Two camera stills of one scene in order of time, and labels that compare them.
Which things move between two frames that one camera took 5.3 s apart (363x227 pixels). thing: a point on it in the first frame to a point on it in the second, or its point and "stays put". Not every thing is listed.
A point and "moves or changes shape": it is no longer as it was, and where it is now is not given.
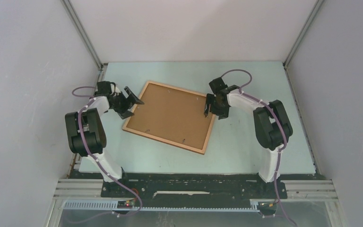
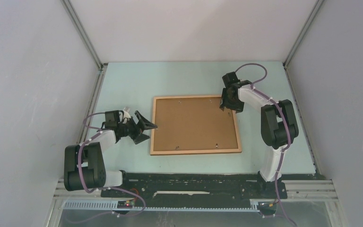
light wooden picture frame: [209, 131] to [238, 150]
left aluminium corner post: [75, 19] stays put
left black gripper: [128, 103] to [138, 129]
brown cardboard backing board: [173, 115] moves or changes shape
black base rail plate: [192, 187] stays put
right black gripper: [210, 99] to [224, 103]
